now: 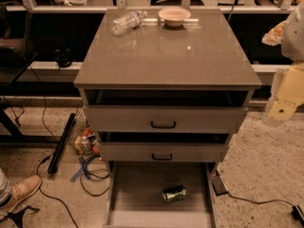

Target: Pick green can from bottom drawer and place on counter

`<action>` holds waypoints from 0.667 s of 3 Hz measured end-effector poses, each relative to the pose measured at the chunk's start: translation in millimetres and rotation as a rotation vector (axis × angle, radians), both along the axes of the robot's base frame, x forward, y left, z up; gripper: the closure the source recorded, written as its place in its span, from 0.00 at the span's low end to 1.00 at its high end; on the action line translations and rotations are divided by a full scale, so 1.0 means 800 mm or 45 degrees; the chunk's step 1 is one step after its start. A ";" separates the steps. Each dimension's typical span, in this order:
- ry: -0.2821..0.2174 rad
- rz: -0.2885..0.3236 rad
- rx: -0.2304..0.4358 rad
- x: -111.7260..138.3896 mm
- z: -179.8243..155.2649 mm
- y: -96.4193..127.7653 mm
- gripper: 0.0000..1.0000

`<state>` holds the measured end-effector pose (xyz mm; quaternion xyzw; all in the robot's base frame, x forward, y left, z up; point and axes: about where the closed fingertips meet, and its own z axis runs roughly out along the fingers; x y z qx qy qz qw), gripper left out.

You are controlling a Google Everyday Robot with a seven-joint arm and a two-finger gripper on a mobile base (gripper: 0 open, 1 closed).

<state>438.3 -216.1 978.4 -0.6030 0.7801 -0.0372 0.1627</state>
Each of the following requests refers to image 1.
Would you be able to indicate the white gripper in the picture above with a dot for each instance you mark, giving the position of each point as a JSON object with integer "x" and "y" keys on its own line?
{"x": 294, "y": 38}

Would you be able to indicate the green soda can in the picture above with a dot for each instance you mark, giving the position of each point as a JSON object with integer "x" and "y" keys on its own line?
{"x": 174, "y": 193}

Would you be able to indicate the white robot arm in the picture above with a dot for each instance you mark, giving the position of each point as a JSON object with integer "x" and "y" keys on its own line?
{"x": 292, "y": 46}

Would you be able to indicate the grey drawer cabinet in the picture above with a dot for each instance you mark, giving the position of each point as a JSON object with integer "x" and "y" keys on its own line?
{"x": 203, "y": 54}

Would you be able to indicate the grey top drawer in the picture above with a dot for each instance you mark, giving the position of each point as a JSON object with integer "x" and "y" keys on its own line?
{"x": 176, "y": 111}

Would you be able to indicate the grey drawer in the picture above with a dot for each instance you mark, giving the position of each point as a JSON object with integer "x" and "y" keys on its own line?
{"x": 135, "y": 196}
{"x": 163, "y": 147}
{"x": 176, "y": 111}

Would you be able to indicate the grey middle drawer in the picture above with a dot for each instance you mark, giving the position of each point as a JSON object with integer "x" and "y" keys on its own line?
{"x": 163, "y": 147}

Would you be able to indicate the grey bottom drawer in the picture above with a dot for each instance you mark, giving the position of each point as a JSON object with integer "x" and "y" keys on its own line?
{"x": 135, "y": 196}

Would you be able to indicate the white bowl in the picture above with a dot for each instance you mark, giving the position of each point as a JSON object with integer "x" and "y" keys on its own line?
{"x": 174, "y": 17}

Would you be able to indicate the clear plastic water bottle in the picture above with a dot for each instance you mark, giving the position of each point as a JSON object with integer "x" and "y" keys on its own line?
{"x": 128, "y": 21}

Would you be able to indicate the black floor outlet box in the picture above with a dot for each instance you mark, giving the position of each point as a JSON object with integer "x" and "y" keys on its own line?
{"x": 219, "y": 185}

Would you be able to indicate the black clamp device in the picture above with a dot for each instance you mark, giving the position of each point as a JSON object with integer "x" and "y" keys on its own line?
{"x": 63, "y": 57}

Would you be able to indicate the black tube on floor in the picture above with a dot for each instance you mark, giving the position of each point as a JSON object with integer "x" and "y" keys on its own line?
{"x": 53, "y": 166}

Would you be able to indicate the dark chair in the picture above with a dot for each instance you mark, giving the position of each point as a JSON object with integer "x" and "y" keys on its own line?
{"x": 16, "y": 54}

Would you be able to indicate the tan shoe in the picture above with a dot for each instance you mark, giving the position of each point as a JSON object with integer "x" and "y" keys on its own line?
{"x": 13, "y": 194}

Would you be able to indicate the wire basket with items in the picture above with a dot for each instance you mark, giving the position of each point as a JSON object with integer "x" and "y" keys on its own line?
{"x": 82, "y": 138}

